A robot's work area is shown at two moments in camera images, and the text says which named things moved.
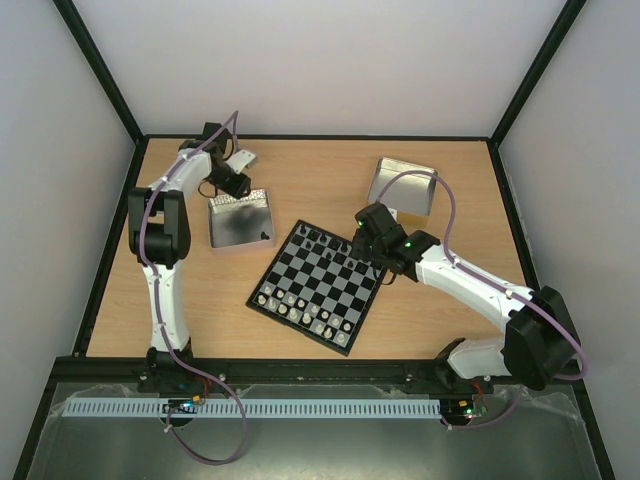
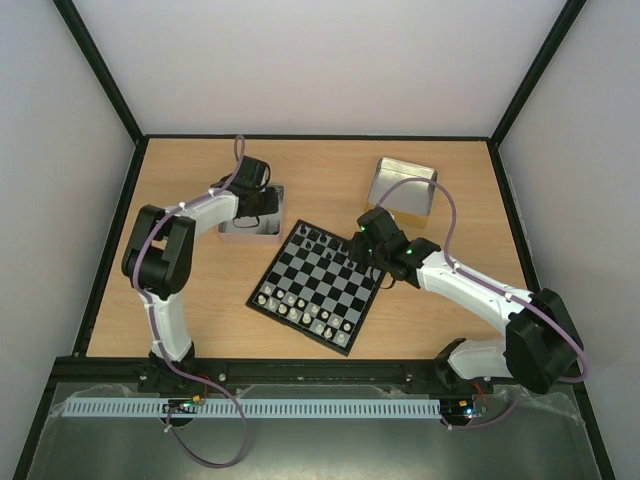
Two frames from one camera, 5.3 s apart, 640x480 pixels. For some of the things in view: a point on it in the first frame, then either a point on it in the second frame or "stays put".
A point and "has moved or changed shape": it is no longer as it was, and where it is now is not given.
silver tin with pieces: (235, 222) has moved or changed shape
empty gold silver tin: (409, 195) stays put
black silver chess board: (316, 285) stays put
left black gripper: (238, 189) to (272, 206)
